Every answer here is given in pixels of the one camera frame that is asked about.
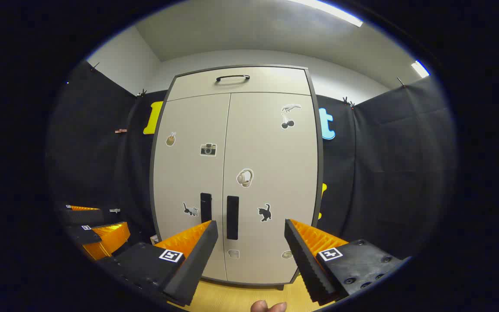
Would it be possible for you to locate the grey double-door shoe cabinet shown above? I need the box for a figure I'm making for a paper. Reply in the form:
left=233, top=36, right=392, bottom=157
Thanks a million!
left=149, top=64, right=324, bottom=291

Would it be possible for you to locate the grey cabinet drawer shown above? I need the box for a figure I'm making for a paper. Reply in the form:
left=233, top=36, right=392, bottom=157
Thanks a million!
left=167, top=66, right=311, bottom=102

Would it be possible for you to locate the short ceiling light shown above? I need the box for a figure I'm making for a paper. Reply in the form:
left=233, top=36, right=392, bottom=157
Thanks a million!
left=411, top=60, right=430, bottom=78

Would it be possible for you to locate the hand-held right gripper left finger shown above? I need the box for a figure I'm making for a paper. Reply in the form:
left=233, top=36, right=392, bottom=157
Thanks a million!
left=98, top=220, right=219, bottom=307

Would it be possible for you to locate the long ceiling light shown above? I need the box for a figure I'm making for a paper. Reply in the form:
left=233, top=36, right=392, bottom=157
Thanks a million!
left=288, top=0, right=364, bottom=28

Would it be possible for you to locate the black door handle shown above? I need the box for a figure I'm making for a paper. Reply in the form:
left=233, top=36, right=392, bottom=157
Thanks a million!
left=200, top=192, right=213, bottom=224
left=227, top=195, right=240, bottom=241

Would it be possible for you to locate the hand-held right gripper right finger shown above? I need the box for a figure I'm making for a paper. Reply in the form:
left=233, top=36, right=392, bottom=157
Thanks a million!
left=284, top=218, right=410, bottom=306

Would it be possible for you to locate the grey cabinet door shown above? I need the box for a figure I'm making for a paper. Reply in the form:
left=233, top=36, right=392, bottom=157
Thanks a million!
left=223, top=92, right=319, bottom=286
left=152, top=93, right=231, bottom=281

